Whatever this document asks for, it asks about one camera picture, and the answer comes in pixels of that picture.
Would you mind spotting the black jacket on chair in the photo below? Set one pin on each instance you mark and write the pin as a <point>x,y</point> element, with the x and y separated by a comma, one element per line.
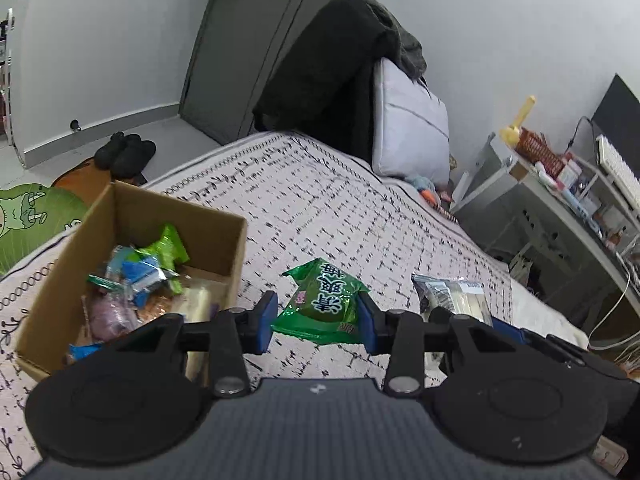
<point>323,87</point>

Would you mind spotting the orange cracker packet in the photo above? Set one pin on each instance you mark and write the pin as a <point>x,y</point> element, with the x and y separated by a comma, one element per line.
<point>156,305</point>

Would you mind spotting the black slippers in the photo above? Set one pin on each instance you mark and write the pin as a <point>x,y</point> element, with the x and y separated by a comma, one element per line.
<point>125,155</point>

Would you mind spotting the white keyboard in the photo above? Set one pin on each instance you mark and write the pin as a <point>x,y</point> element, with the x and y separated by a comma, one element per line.
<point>614,165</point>

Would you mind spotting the patterned white bed cover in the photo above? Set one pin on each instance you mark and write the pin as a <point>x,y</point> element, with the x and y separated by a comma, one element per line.
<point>301,201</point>

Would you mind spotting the white blanket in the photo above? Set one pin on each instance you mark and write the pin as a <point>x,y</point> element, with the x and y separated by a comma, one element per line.
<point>531,313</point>

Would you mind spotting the red plastic basket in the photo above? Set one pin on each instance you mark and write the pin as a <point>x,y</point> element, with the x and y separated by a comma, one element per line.
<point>535,149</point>

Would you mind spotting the grey door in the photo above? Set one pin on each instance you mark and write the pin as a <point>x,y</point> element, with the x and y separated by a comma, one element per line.
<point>238,47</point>

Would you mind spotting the black monitor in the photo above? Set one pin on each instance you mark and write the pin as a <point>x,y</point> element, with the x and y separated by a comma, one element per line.
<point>617,117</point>

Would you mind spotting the brown cardboard box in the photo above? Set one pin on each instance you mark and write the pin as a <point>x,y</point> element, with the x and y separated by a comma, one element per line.
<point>136,256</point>

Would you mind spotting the purple candy packet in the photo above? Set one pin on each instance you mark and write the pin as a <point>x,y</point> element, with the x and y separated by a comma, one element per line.
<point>110,316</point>

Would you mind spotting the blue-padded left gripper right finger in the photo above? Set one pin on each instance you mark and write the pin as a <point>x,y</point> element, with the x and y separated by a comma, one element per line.
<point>398,334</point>

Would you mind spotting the green snack packet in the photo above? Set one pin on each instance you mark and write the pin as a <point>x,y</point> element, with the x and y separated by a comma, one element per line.
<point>323,308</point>

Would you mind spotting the blue snack packet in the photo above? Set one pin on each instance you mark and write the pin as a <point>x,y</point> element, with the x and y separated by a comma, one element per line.
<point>141,278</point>

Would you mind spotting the white cream roll packet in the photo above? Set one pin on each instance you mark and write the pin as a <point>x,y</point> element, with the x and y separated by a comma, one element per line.
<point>456,296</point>

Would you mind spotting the white desk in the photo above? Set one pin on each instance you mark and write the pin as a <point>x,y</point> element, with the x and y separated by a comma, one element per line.
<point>502,204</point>

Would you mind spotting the grey pillow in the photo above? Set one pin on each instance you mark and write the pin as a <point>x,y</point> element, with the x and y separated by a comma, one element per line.
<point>411,128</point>

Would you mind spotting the green cartoon floor mat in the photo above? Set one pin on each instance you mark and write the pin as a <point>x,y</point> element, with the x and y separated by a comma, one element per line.
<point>31,214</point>

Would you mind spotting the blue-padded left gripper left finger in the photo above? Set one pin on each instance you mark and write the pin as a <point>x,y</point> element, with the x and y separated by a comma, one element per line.
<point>233,333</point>

